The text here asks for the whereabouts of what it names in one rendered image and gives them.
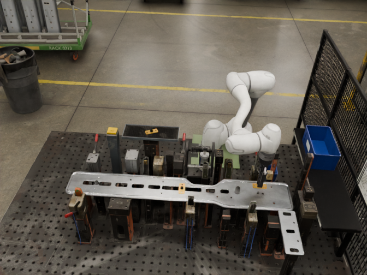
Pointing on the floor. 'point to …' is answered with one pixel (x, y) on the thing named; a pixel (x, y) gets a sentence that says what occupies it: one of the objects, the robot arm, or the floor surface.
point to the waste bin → (20, 78)
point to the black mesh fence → (339, 127)
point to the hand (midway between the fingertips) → (260, 181)
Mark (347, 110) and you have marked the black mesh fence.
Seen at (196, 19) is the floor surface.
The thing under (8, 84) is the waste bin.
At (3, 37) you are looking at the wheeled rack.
